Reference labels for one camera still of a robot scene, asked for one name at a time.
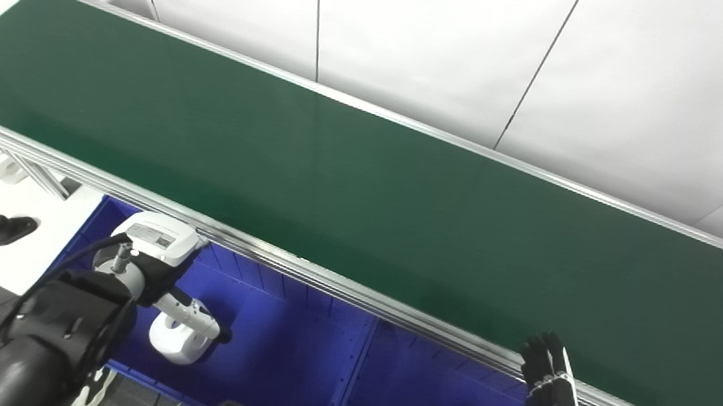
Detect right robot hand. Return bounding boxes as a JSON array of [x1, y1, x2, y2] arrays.
[[516, 328, 613, 406]]

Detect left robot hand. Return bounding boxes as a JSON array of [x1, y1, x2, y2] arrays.
[[89, 208, 243, 344]]

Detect white plastic part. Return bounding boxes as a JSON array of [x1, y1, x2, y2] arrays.
[[146, 308, 222, 369]]

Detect aluminium conveyor leg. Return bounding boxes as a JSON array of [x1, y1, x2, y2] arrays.
[[5, 151, 85, 203]]

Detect blue plastic bin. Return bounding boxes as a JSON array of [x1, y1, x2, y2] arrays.
[[324, 315, 723, 406], [23, 190, 390, 406]]

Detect black plastic part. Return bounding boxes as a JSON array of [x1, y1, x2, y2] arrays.
[[0, 214, 40, 253]]

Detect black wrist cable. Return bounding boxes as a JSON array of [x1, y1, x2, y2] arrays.
[[0, 224, 130, 398]]

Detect white plastic bracket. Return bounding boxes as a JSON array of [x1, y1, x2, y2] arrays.
[[0, 144, 32, 186]]

